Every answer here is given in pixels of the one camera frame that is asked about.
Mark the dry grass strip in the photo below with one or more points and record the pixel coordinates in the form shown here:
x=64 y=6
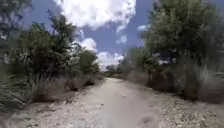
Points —
x=50 y=88
x=190 y=85

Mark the distant trees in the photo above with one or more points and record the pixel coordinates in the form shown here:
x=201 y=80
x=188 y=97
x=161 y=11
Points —
x=110 y=70

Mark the pale gravel path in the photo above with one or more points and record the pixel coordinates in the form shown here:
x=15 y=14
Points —
x=113 y=106

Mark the group of green trees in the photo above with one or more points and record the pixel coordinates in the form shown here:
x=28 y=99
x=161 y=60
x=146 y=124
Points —
x=180 y=33
x=46 y=50

